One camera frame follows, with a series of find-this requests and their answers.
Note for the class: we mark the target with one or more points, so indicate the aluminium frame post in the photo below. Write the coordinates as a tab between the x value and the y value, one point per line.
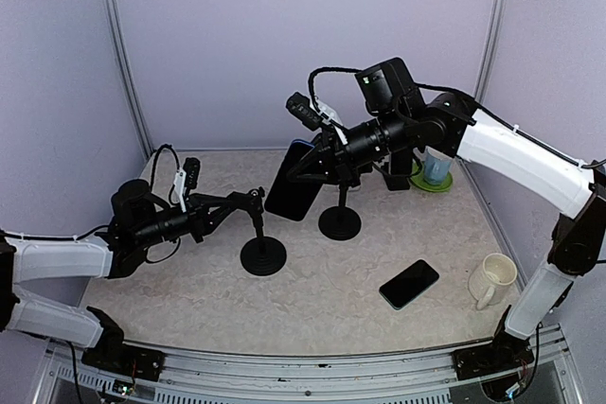
127	78
497	14

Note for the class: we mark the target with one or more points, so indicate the black round-base stand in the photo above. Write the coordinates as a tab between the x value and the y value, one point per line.
261	255
340	222

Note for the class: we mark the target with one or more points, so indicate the teal phone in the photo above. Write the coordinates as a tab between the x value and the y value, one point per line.
409	284

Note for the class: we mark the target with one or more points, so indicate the blue phone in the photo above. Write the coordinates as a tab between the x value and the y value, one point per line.
290	200

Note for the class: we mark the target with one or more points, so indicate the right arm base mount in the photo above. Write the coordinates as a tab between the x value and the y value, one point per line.
502	353

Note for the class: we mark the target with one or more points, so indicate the cream ceramic mug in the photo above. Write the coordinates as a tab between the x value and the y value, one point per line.
491	279

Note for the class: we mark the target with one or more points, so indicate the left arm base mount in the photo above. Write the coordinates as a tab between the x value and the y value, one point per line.
112	354

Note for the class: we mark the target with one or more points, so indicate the right aluminium frame post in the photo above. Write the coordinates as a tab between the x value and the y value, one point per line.
497	14

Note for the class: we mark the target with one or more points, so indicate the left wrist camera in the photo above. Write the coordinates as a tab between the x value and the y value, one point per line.
185	180

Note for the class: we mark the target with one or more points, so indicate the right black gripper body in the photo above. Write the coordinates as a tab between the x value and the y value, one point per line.
347	168

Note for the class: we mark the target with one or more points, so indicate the left aluminium frame post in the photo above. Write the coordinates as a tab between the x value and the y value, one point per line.
127	78

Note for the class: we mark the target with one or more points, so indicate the black folding phone stand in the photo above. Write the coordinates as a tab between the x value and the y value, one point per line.
398	170

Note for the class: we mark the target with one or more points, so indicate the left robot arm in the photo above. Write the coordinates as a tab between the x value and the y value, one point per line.
141	220

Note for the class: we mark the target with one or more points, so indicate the green saucer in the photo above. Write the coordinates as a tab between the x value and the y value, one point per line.
417	180

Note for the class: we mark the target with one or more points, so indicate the light blue mug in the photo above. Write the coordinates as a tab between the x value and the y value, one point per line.
436	167

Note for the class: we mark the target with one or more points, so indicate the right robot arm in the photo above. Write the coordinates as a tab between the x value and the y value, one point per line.
456	125

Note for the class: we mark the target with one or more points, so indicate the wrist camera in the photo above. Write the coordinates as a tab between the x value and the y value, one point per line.
313	115
185	180

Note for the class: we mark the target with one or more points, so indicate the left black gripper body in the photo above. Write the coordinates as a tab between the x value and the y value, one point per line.
195	227

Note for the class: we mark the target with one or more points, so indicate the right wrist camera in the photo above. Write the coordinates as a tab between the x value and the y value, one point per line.
313	115

